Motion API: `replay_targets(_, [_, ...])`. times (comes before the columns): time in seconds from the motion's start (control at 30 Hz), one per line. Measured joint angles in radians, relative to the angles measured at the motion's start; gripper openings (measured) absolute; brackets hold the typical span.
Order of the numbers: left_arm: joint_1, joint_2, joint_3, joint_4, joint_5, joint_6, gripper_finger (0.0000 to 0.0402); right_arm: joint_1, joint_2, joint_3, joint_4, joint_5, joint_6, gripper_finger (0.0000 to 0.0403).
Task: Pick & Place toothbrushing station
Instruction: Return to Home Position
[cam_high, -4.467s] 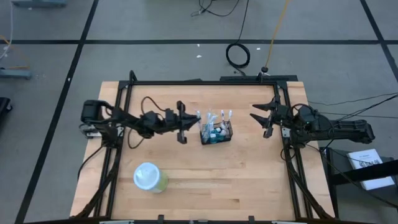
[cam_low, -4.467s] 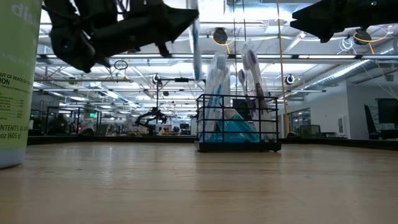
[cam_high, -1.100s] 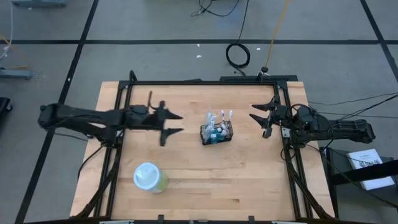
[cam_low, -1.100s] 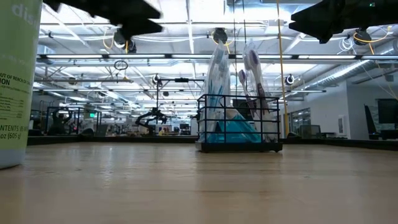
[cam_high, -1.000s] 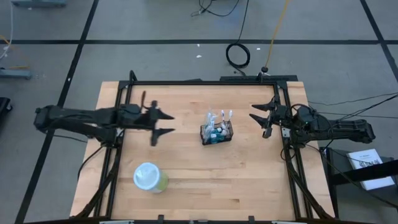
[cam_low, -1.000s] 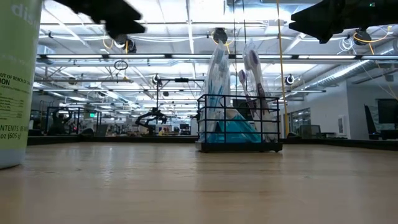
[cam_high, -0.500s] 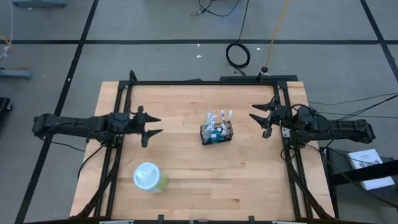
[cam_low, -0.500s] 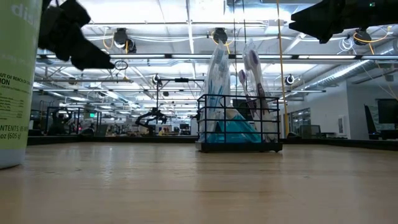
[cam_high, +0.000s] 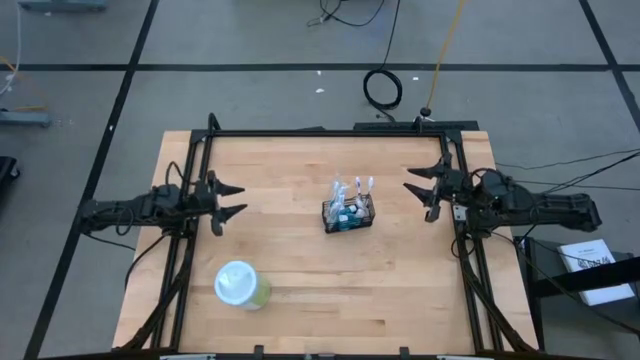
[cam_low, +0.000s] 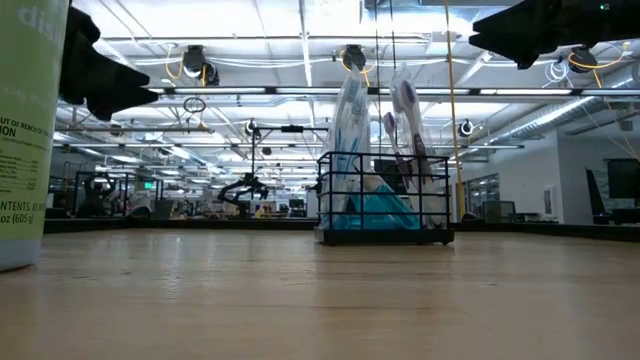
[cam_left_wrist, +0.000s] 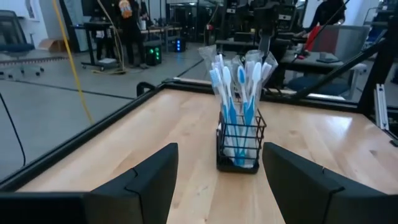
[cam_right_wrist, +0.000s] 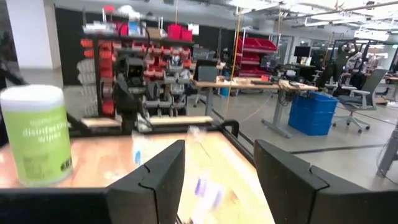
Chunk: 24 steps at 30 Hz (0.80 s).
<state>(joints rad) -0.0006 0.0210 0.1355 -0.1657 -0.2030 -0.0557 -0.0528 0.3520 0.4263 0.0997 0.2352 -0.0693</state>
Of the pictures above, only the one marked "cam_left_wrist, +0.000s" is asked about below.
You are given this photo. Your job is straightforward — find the yellow hanging cable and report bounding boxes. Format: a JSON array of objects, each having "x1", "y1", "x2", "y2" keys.
[{"x1": 52, "y1": 0, "x2": 94, "y2": 125}]

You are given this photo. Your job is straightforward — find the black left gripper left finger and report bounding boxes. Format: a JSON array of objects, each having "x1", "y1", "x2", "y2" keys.
[{"x1": 0, "y1": 142, "x2": 180, "y2": 224}]

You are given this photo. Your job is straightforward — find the cardboard box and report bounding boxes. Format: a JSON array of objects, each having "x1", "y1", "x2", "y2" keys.
[{"x1": 39, "y1": 37, "x2": 68, "y2": 53}]

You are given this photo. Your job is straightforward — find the computer tower blue lights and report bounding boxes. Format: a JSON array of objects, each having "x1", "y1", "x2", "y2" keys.
[{"x1": 173, "y1": 36, "x2": 187, "y2": 53}]

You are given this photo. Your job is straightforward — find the person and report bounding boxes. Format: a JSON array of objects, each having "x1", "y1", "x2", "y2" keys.
[
  {"x1": 118, "y1": 0, "x2": 149, "y2": 68},
  {"x1": 295, "y1": 0, "x2": 348, "y2": 38}
]

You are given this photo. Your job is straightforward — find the black wire caddy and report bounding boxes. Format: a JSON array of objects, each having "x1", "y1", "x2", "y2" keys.
[{"x1": 216, "y1": 108, "x2": 267, "y2": 174}]

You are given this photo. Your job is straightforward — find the black desk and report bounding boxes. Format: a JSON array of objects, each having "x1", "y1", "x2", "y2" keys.
[{"x1": 73, "y1": 21, "x2": 184, "y2": 71}]

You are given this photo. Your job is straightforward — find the blue office chair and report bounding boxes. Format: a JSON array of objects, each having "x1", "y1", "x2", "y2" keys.
[{"x1": 0, "y1": 9, "x2": 44, "y2": 78}]

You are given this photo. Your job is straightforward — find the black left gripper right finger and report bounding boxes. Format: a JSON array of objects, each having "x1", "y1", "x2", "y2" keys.
[{"x1": 262, "y1": 141, "x2": 398, "y2": 224}]

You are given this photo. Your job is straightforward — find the black metal table frame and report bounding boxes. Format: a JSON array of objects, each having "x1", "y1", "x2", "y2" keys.
[{"x1": 0, "y1": 0, "x2": 398, "y2": 191}]

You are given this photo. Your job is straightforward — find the silver aluminium bar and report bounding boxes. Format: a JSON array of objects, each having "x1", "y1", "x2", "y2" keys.
[{"x1": 374, "y1": 83, "x2": 389, "y2": 131}]

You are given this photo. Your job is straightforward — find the computer tower green lights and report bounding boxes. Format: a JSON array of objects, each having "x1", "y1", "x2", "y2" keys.
[{"x1": 144, "y1": 43, "x2": 162, "y2": 66}]

